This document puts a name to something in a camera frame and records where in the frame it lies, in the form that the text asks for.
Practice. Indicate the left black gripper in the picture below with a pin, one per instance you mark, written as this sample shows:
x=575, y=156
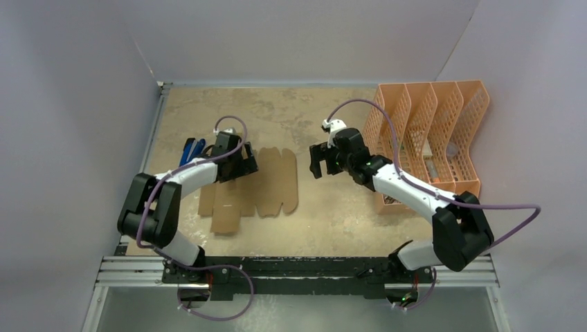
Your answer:
x=243, y=171

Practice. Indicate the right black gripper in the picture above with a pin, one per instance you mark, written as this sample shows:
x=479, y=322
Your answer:
x=324, y=158

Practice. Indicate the brown cardboard box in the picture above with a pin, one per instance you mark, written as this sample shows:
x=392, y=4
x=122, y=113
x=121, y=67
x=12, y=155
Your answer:
x=269, y=192

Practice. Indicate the orange plastic file organizer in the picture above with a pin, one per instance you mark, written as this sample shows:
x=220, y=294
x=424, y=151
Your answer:
x=440, y=112

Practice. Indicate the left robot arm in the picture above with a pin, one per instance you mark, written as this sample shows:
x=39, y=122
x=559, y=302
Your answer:
x=150, y=212

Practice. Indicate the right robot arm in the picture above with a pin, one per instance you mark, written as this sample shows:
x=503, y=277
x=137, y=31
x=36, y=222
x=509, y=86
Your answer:
x=460, y=228

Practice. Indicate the blue stapler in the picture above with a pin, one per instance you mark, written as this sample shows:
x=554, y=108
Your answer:
x=192, y=148

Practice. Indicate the white block in organizer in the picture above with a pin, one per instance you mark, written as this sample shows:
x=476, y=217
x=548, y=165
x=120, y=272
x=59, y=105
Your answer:
x=426, y=150

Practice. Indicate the grey orange marker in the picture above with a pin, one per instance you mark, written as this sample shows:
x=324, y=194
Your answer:
x=432, y=171

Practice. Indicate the purple round item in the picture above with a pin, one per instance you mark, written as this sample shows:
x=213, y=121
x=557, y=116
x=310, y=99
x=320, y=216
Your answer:
x=452, y=150

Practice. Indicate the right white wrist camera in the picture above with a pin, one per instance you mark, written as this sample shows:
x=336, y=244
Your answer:
x=333, y=125

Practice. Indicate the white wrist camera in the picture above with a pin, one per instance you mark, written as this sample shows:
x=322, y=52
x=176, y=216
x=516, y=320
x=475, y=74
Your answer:
x=231, y=131
x=333, y=125

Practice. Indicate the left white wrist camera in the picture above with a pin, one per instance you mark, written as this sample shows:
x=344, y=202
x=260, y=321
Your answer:
x=231, y=131

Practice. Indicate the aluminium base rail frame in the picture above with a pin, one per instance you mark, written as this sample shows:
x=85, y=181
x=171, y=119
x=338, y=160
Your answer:
x=369, y=277

